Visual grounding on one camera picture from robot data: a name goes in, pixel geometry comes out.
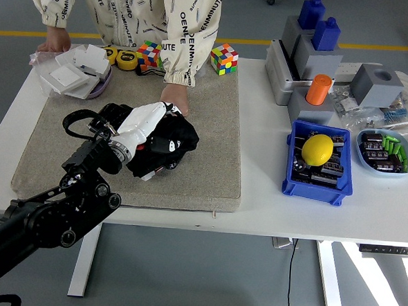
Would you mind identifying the purple tray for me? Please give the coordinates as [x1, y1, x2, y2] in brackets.
[77, 62, 113, 102]

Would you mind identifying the yellow lemon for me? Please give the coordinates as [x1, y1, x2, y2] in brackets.
[300, 133, 335, 168]

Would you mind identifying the black hanging cable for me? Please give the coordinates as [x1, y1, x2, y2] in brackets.
[286, 238, 300, 306]

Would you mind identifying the blue bottle-shaped block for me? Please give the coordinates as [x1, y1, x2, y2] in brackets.
[310, 15, 342, 53]
[297, 0, 327, 31]

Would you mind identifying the black rag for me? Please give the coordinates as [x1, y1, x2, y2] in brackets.
[124, 109, 201, 184]

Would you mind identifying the yellow tape measure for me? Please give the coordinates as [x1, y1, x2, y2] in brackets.
[115, 48, 140, 72]
[102, 45, 120, 66]

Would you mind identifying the grey-brown mat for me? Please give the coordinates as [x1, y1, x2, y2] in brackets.
[9, 42, 250, 215]

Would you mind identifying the orange cylinder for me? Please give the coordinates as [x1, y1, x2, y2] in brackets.
[305, 73, 334, 107]

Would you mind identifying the grey block with round hole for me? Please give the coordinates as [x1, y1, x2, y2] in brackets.
[348, 62, 407, 111]

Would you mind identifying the light grey enclosure box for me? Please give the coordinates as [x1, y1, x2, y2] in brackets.
[261, 38, 317, 108]

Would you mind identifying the person's right hand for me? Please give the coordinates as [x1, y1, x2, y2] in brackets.
[36, 24, 73, 55]

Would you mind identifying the white cardboard box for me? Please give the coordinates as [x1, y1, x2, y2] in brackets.
[54, 42, 113, 84]

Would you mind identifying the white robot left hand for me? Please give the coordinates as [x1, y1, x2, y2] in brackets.
[115, 98, 184, 156]

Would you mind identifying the white table leg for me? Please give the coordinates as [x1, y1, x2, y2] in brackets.
[312, 240, 348, 306]
[66, 220, 103, 298]

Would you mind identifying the white wire connector plug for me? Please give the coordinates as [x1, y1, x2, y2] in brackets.
[140, 164, 166, 183]

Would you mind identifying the clear bag of metal parts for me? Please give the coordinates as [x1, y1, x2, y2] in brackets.
[329, 83, 364, 117]

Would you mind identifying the clear bag of screws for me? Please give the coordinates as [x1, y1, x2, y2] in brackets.
[343, 105, 389, 134]

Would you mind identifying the person's left hand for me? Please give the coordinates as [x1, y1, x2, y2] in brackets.
[158, 82, 191, 117]

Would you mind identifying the multicolour puzzle cube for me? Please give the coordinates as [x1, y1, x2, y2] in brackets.
[135, 39, 165, 73]
[209, 42, 241, 78]

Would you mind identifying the clear plastic bag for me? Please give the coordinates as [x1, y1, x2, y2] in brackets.
[27, 48, 64, 82]

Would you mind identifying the blue resistor bundle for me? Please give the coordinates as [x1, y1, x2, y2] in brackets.
[382, 107, 408, 127]

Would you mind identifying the light blue tray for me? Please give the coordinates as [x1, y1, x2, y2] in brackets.
[353, 127, 408, 179]

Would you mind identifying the silver table bracket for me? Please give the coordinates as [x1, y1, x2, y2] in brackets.
[272, 236, 300, 250]

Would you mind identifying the black table control panel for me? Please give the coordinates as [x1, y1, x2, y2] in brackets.
[358, 243, 408, 256]

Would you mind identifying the black glossy panel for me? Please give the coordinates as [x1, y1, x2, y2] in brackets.
[85, 101, 190, 172]

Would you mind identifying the blue plastic bin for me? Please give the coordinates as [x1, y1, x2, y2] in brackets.
[281, 118, 358, 208]

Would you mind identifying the white flat square box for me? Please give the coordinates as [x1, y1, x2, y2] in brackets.
[37, 62, 92, 97]

